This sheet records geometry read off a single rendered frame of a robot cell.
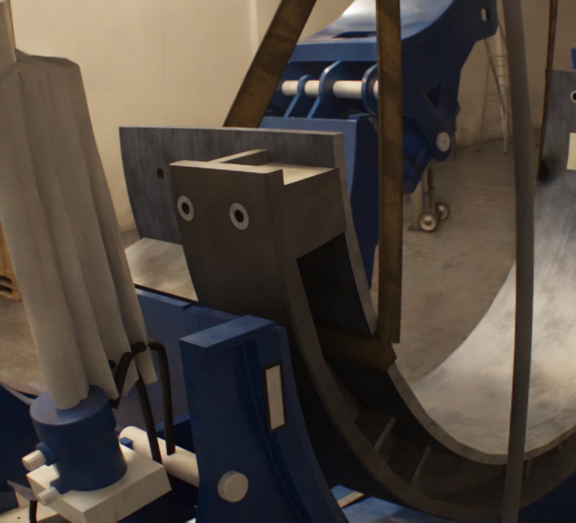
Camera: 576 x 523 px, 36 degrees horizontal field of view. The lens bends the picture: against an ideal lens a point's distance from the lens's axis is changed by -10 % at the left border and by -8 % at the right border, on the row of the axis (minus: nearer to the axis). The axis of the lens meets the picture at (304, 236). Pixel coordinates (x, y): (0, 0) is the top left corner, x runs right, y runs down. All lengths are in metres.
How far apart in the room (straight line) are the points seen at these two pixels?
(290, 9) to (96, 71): 9.95
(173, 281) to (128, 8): 10.56
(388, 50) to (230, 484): 0.96
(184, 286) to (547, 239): 1.93
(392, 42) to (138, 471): 1.05
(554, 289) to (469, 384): 0.55
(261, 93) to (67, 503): 1.16
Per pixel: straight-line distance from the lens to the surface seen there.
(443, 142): 5.20
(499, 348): 3.30
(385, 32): 2.01
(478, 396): 3.04
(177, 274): 2.02
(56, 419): 1.52
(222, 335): 1.55
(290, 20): 2.24
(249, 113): 2.26
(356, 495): 3.85
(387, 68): 1.98
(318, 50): 5.10
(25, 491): 4.44
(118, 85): 12.33
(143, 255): 2.17
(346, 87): 4.88
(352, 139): 4.60
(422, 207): 11.36
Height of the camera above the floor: 2.61
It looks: 13 degrees down
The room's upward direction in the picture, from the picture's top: 4 degrees counter-clockwise
